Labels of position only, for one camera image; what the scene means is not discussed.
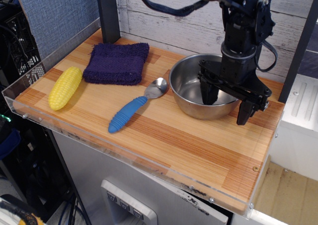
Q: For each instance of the yellow toy corn cob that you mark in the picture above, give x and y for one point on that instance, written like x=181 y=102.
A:
x=64 y=88

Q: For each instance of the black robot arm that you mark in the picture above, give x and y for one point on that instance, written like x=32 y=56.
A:
x=247 y=25

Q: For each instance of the blue handled metal spoon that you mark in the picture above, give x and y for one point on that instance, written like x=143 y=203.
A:
x=155 y=90

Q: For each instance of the toy fridge dispenser panel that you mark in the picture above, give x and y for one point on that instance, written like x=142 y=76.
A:
x=125 y=209

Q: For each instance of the stainless steel bowl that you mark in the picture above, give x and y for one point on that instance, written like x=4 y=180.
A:
x=185 y=84

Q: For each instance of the clear acrylic table guard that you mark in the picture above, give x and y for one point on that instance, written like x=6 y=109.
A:
x=163 y=157

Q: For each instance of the dark vertical post left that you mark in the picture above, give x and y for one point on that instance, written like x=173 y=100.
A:
x=109 y=20

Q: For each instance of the dark vertical post right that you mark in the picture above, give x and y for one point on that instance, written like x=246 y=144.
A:
x=300 y=51

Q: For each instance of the purple folded towel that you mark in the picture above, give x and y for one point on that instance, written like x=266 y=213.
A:
x=116 y=64

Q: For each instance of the yellow object bottom left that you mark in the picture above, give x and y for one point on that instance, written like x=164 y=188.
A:
x=13 y=215

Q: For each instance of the white toy sink counter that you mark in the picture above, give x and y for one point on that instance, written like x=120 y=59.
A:
x=295 y=144

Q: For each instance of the black plastic crate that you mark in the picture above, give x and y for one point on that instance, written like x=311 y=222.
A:
x=21 y=49

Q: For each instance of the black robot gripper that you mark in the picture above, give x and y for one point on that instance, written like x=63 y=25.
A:
x=236 y=76

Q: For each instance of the dark vertical post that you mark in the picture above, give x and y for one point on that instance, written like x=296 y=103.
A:
x=109 y=20
x=300 y=51

